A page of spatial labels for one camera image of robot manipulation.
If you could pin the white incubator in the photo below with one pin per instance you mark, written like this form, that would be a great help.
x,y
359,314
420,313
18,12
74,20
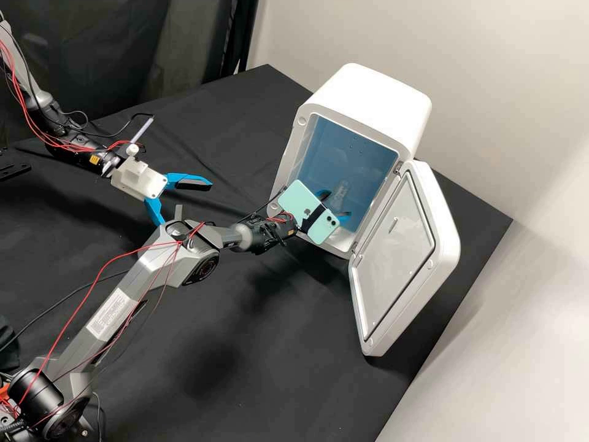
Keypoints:
x,y
368,106

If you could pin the clear flask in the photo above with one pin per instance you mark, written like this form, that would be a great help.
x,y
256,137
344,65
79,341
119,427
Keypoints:
x,y
341,192

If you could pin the incubator door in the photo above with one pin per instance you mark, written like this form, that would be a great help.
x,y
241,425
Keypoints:
x,y
405,258

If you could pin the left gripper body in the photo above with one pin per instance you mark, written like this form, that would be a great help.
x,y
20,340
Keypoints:
x,y
138,178

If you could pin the right wrist camera phone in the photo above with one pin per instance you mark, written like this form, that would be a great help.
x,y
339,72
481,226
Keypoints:
x,y
301,201

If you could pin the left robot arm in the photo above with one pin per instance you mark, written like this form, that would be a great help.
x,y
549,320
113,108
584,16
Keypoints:
x,y
43,99

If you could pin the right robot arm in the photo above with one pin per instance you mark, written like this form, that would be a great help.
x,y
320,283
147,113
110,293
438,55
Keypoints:
x,y
152,262

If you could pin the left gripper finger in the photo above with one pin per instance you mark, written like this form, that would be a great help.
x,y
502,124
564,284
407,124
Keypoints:
x,y
186,181
154,209

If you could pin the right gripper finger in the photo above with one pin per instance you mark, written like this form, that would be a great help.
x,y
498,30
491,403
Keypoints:
x,y
325,191
346,213

